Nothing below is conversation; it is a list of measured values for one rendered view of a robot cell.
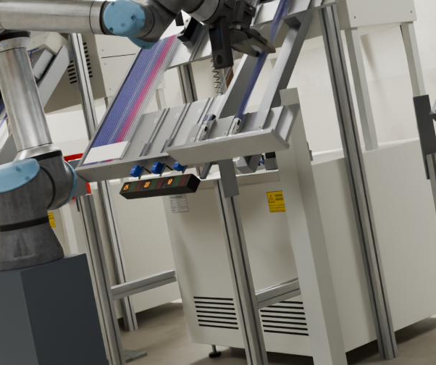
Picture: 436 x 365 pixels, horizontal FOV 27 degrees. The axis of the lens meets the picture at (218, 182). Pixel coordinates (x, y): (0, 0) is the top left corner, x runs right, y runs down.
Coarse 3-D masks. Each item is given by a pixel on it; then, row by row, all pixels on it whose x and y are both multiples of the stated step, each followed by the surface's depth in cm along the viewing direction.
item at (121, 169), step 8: (120, 160) 270; (128, 160) 266; (136, 160) 262; (144, 160) 260; (152, 160) 258; (160, 160) 255; (168, 160) 253; (80, 168) 289; (88, 168) 284; (96, 168) 281; (104, 168) 279; (112, 168) 276; (120, 168) 273; (128, 168) 270; (168, 168) 258; (88, 176) 291; (96, 176) 288; (104, 176) 285; (112, 176) 282; (120, 176) 279; (128, 176) 276
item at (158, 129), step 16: (224, 96) 250; (160, 112) 274; (176, 112) 266; (192, 112) 258; (144, 128) 276; (160, 128) 268; (176, 128) 260; (144, 144) 270; (160, 144) 262; (176, 144) 255
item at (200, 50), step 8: (264, 0) 264; (184, 16) 302; (168, 32) 304; (176, 32) 299; (200, 32) 285; (208, 32) 281; (200, 40) 282; (208, 40) 278; (184, 48) 288; (192, 48) 283; (200, 48) 279; (208, 48) 274; (176, 56) 288; (184, 56) 284; (192, 56) 279; (200, 56) 275; (208, 56) 273; (176, 64) 285; (184, 64) 283
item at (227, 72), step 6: (258, 0) 236; (252, 18) 234; (234, 54) 228; (234, 60) 228; (228, 72) 226; (222, 78) 225; (222, 84) 224; (222, 90) 224; (216, 96) 222; (216, 102) 222; (210, 108) 221; (210, 114) 220; (204, 120) 220; (210, 120) 220
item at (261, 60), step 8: (280, 8) 226; (280, 16) 225; (272, 24) 224; (272, 32) 222; (264, 56) 219; (256, 64) 218; (256, 72) 217; (256, 80) 217; (248, 88) 215; (248, 96) 214; (240, 104) 213; (240, 112) 212
